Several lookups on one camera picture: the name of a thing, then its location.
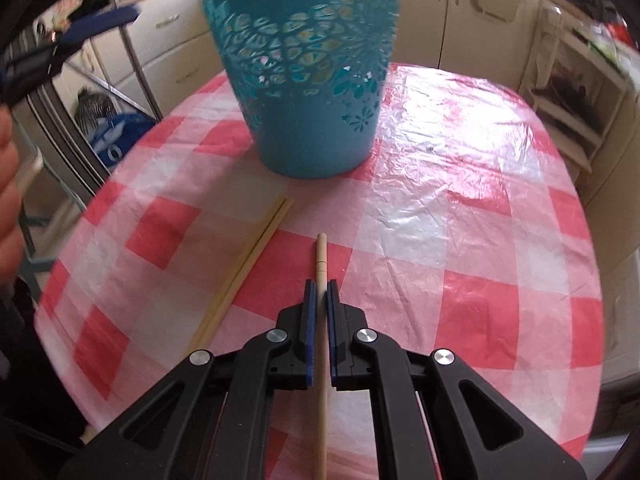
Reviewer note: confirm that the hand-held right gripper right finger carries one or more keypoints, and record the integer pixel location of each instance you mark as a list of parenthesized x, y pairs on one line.
[(332, 330)]

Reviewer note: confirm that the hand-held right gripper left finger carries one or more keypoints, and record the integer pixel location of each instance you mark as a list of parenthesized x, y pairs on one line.
[(310, 330)]

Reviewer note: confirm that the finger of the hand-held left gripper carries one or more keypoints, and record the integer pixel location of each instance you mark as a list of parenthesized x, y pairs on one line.
[(30, 72), (107, 20)]

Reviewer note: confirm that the pale bamboo chopstick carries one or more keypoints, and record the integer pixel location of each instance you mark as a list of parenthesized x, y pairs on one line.
[(246, 275), (321, 260), (237, 275)]

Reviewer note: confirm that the teal perforated plastic basket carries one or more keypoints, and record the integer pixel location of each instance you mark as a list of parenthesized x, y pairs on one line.
[(310, 130)]

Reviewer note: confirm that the person's left hand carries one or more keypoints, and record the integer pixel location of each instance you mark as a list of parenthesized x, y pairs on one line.
[(7, 200)]

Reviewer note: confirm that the cream drawer cabinet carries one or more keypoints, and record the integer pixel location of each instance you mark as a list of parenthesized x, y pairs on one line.
[(170, 45)]

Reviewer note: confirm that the black dotted bag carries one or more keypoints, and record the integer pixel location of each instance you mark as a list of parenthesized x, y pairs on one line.
[(95, 107)]

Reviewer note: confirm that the blue white plastic bag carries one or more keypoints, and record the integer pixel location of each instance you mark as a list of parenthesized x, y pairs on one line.
[(117, 135)]

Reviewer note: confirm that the red white checkered tablecloth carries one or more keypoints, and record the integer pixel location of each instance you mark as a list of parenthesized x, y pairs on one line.
[(425, 260)]

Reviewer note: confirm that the light blue metal rack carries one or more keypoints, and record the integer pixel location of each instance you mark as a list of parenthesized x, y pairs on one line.
[(35, 220)]

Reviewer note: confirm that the cream open shelf unit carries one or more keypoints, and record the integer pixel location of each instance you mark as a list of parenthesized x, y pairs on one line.
[(565, 110)]

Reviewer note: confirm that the cream panelled door cabinet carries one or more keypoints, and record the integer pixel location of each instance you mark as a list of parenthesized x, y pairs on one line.
[(480, 35)]

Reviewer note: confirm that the dark cookware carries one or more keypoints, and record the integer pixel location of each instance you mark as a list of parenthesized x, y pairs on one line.
[(570, 87)]

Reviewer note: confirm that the red item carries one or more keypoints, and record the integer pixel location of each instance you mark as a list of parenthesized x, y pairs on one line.
[(620, 32)]

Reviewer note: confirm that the metal tube chair frame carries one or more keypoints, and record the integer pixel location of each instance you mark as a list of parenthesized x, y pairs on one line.
[(137, 70)]

